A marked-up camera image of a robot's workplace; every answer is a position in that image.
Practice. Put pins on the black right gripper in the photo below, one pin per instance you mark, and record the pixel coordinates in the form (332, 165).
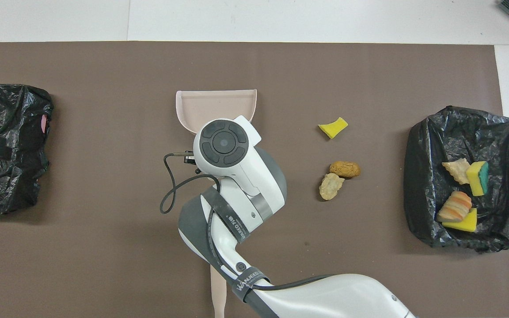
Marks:
(189, 157)

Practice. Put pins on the beige plastic dustpan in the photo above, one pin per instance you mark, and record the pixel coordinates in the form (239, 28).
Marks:
(214, 106)

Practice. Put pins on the beige hand brush black bristles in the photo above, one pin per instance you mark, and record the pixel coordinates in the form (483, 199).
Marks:
(218, 296)

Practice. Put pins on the pale bread piece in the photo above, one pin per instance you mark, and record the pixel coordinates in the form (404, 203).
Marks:
(457, 170)
(330, 187)

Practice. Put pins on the brown round bread piece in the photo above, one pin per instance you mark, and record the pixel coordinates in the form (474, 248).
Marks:
(345, 169)

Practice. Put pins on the orange striped bread piece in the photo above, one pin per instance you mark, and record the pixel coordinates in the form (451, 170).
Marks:
(454, 206)

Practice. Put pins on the yellow sponge piece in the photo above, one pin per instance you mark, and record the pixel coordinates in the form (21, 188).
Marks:
(475, 176)
(462, 224)
(333, 128)

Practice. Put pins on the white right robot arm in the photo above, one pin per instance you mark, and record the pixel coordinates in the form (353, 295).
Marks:
(254, 176)

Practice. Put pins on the black bag bin pink spot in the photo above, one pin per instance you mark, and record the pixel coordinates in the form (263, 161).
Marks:
(16, 185)

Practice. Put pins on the black trash bag bin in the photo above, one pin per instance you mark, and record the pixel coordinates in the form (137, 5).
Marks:
(427, 154)

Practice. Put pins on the brown table mat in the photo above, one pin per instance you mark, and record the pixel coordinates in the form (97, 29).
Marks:
(104, 265)

